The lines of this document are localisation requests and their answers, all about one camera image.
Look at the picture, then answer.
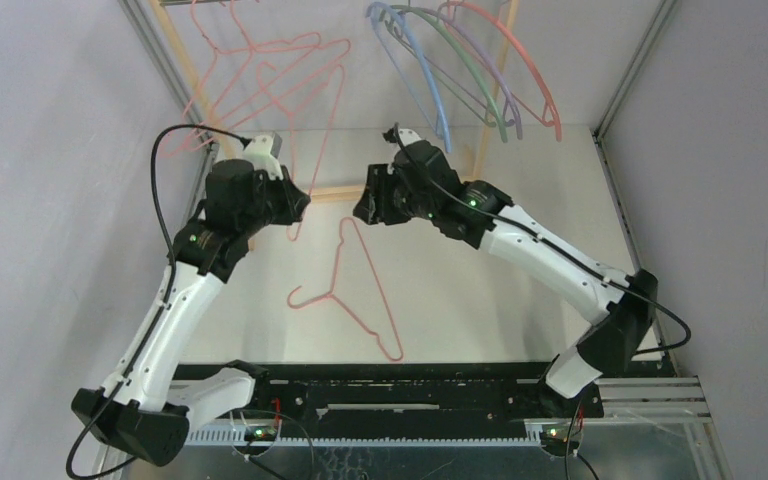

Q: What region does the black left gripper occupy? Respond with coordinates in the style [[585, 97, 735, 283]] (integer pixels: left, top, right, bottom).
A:
[[239, 165, 309, 237]]

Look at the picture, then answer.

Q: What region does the pink wire hanger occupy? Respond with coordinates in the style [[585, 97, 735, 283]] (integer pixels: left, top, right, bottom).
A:
[[254, 60, 348, 243], [286, 217, 405, 363], [151, 1, 344, 167], [174, 1, 353, 130]]

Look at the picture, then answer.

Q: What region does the green plastic hanger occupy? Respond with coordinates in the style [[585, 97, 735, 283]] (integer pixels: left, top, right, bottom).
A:
[[366, 3, 522, 151]]

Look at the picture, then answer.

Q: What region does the blue plastic hanger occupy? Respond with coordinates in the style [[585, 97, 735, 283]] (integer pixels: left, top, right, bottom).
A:
[[365, 1, 453, 153]]

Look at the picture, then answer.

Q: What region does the purple plastic hanger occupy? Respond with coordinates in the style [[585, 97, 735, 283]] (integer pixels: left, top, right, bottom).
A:
[[401, 6, 523, 142]]

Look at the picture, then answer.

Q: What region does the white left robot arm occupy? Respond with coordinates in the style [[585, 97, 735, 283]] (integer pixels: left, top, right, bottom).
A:
[[71, 159, 310, 466]]

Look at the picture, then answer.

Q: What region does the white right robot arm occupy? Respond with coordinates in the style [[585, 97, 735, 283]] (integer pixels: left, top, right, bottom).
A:
[[353, 128, 657, 416]]

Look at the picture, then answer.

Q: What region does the pink hanger on rod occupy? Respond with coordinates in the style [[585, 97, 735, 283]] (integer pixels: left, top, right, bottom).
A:
[[436, 1, 562, 142]]

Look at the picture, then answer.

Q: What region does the metal hanging rod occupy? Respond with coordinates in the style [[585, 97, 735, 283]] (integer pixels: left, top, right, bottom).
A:
[[159, 0, 230, 7]]

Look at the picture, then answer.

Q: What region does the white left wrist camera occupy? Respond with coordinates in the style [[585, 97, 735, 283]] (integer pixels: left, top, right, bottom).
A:
[[242, 132, 284, 180]]

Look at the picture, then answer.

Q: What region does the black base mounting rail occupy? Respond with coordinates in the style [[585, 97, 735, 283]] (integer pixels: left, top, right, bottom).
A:
[[178, 360, 677, 442]]

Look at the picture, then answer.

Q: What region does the wooden hanger rack frame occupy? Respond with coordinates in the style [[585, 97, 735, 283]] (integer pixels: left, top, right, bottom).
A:
[[129, 1, 526, 202]]

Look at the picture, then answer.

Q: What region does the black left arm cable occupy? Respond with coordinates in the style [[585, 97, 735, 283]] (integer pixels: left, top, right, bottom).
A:
[[64, 124, 253, 480]]

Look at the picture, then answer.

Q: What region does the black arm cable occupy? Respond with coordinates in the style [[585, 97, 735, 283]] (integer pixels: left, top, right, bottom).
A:
[[382, 123, 693, 480], [64, 124, 253, 480]]

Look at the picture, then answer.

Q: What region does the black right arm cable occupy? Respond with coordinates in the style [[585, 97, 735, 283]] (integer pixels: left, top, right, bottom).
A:
[[382, 123, 693, 480]]

